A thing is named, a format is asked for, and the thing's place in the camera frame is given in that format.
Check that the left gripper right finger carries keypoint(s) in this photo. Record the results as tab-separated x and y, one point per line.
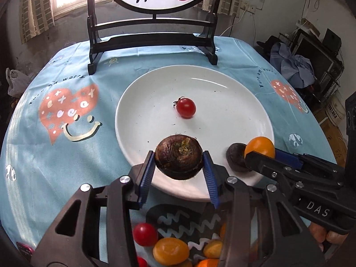
262	228

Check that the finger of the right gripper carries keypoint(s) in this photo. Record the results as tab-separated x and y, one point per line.
278	169
299	161

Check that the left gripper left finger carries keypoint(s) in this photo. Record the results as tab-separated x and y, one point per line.
73	237

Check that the small orange tomato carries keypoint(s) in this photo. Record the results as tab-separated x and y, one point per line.
262	145

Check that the small yellow-green tomato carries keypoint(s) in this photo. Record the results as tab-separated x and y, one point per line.
212	250

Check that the dark brown water chestnut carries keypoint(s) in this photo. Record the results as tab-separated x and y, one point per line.
179	157

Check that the right hand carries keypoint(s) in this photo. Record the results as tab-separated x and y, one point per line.
321	234

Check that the orange-yellow tomato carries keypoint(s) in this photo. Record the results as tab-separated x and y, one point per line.
223	231

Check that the white bucket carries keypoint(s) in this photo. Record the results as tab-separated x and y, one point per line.
335	109

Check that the large orange mandarin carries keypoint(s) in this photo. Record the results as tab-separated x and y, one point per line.
208	263

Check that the yellow spotted tomato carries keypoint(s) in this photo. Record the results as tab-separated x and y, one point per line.
170	251

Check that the smartphone in red case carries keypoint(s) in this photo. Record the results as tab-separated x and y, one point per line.
25	250

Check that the blue clothes pile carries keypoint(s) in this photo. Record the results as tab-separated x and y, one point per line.
296	69

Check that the white oval plate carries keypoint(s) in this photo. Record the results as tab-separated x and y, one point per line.
226	112

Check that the black monitor and shelf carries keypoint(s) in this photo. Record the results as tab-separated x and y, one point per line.
326	66

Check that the light blue patterned tablecloth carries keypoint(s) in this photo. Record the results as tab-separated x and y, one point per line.
62	133

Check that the red cherry tomato with stem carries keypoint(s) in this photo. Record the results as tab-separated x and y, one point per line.
185	107

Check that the white plastic bag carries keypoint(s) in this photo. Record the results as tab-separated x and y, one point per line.
18	82

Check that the left checkered curtain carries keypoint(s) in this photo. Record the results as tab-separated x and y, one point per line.
35	17

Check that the white wall socket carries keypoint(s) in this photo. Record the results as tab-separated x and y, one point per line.
245	6

